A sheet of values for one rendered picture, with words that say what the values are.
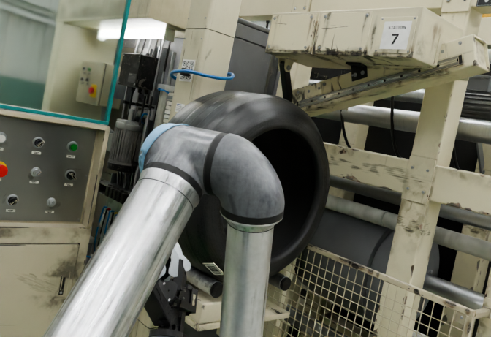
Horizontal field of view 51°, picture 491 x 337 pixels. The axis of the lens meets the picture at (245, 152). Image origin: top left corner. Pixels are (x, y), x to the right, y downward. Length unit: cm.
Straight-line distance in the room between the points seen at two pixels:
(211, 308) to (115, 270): 72
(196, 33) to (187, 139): 93
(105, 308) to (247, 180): 30
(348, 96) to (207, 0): 57
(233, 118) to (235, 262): 56
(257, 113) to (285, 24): 52
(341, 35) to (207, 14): 45
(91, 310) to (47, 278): 115
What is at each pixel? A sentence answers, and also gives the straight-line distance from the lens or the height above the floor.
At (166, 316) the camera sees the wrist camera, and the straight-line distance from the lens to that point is 114.
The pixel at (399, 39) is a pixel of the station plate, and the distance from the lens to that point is 156.
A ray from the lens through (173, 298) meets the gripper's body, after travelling 115.
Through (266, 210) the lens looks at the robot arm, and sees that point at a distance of 89.
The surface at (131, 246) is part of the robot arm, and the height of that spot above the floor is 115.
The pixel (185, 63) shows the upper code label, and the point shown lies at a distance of 182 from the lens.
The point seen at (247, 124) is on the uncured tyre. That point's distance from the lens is 141.
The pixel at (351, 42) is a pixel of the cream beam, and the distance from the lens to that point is 166.
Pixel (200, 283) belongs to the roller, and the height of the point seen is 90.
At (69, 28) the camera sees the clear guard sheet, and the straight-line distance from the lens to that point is 185.
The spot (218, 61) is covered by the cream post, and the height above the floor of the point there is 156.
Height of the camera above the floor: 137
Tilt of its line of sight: 3 degrees down
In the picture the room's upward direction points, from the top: 11 degrees clockwise
